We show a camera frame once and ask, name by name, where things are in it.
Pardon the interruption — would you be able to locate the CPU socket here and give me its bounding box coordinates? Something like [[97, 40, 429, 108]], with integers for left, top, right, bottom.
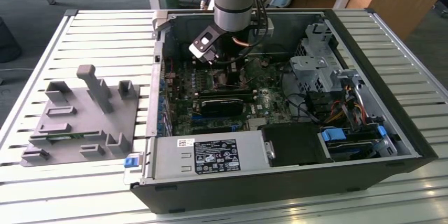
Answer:
[[208, 68, 248, 91]]

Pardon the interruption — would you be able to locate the black case fan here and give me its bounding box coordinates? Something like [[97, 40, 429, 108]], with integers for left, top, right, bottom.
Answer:
[[177, 41, 197, 63]]

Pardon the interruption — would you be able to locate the black RAM slot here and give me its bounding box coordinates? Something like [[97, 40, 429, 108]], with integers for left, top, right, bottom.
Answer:
[[197, 90, 253, 96], [198, 94, 254, 101]]

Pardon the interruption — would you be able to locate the small black graphics card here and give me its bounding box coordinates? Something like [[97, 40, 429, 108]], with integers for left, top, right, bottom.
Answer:
[[197, 98, 244, 119]]

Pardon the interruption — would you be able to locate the green motherboard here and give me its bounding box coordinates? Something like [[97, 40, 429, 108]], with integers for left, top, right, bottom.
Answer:
[[158, 55, 298, 137]]

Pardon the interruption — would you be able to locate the silver metal drive cage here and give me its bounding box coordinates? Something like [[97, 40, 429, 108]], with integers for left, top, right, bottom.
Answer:
[[288, 23, 365, 93]]

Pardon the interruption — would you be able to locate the silver chipset heatsink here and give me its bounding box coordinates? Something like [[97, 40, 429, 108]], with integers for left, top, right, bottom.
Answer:
[[246, 118, 269, 131]]

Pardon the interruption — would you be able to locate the blue disk carrier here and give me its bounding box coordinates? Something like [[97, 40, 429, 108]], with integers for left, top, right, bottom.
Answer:
[[320, 125, 388, 145]]

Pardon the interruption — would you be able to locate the silver power supply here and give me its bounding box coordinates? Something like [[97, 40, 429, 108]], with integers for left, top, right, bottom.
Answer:
[[138, 131, 277, 185]]

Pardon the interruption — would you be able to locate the grey plastic parts rack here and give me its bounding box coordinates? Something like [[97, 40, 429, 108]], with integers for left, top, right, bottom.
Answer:
[[20, 63, 141, 168]]

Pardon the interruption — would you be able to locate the blue case latch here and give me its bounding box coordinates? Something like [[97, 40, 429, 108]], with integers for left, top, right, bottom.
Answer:
[[124, 153, 146, 168]]

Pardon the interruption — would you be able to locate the green RAM stick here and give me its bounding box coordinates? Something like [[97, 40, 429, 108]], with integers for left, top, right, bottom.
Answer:
[[46, 132, 86, 141]]

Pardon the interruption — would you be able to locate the black open PC case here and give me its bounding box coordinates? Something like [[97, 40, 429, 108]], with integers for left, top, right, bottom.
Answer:
[[129, 8, 440, 216]]

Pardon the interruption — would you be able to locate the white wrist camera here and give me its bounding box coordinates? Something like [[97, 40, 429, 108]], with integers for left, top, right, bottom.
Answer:
[[249, 15, 274, 36], [188, 26, 220, 58]]

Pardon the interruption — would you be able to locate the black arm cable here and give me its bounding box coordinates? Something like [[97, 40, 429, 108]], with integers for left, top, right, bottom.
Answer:
[[253, 0, 270, 49]]

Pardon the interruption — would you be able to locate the black looped wire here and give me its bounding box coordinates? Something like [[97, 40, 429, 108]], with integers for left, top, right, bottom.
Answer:
[[285, 94, 321, 122]]

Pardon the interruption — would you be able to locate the yellow wire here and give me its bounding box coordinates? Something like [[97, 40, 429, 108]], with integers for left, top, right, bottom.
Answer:
[[324, 104, 361, 125]]

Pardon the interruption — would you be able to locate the red wire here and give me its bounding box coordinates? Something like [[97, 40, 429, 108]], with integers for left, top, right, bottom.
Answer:
[[358, 102, 368, 124]]

